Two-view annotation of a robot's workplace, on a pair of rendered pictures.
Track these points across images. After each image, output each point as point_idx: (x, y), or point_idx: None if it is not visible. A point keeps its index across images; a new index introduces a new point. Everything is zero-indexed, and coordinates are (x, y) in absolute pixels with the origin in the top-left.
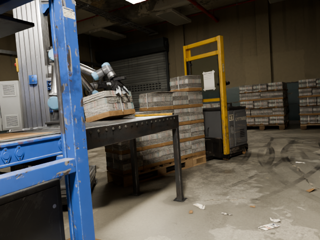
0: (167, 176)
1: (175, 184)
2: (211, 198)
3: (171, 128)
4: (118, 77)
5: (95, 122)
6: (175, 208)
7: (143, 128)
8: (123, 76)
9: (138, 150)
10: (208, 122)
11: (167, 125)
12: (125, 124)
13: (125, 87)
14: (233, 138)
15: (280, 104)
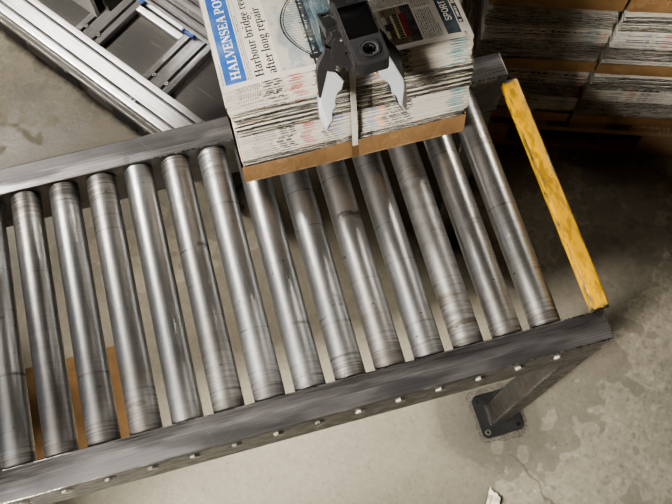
0: (662, 182)
1: (613, 274)
2: (582, 503)
3: (508, 378)
4: (344, 33)
5: (143, 217)
6: (425, 452)
7: (249, 444)
8: (355, 63)
9: (573, 70)
10: None
11: (470, 385)
12: (106, 477)
13: (391, 68)
14: None
15: None
